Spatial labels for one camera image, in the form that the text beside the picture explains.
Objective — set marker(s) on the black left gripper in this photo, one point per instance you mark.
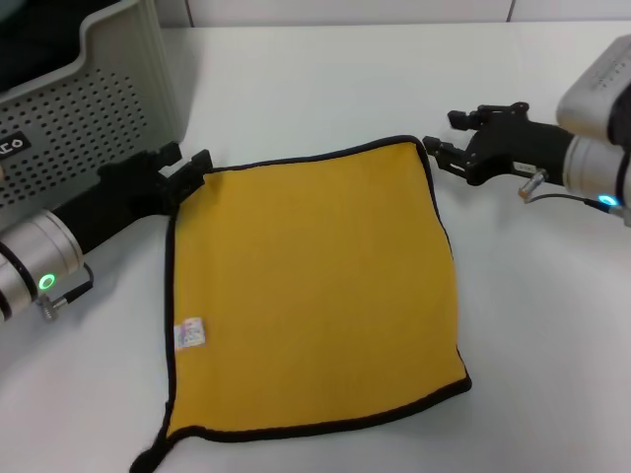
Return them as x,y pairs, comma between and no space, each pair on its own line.
118,197

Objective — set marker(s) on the grey perforated storage box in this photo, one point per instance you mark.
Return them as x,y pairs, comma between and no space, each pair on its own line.
123,98

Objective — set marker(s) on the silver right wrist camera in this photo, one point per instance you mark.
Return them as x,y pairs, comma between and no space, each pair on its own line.
596,88

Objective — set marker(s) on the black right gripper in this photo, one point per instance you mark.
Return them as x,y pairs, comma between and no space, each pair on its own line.
517,145

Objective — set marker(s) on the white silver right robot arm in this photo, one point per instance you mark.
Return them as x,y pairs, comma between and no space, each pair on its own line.
591,162

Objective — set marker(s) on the yellow towel with black hem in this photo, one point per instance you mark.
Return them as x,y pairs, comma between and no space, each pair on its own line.
315,276

